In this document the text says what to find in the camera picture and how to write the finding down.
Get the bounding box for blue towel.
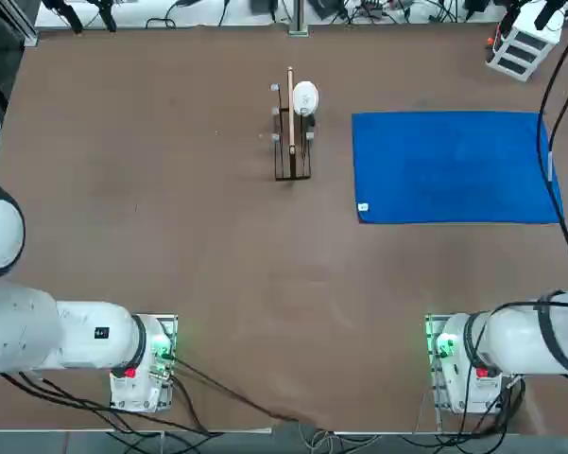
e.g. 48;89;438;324
351;111;564;225

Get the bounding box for white smiley face cup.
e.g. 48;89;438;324
292;80;320;117

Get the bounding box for black tripod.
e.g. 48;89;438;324
44;0;119;34

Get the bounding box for black wire cup rack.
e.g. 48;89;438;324
269;66;317;183

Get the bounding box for black left arm base cable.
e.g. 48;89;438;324
172;358;322;425

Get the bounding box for aluminium profile post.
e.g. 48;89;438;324
287;0;310;37

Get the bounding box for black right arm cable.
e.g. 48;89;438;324
537;18;568;289

